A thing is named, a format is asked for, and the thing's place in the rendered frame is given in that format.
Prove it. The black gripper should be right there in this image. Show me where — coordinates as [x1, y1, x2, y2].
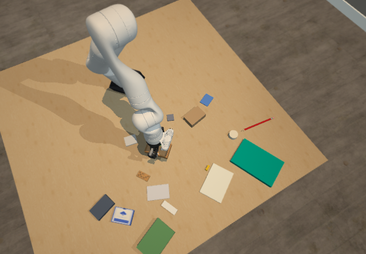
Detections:
[146, 126, 164, 159]

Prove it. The grey flat rectangular card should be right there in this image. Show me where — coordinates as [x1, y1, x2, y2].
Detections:
[147, 184, 170, 201]

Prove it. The brown wooden ball puzzle tray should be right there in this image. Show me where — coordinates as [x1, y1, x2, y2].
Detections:
[144, 144, 172, 159]

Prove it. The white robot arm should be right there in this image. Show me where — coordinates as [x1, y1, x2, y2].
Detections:
[86, 4, 173, 151]

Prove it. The brown wooden domino tile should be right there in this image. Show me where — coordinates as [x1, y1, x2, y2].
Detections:
[137, 171, 150, 181]

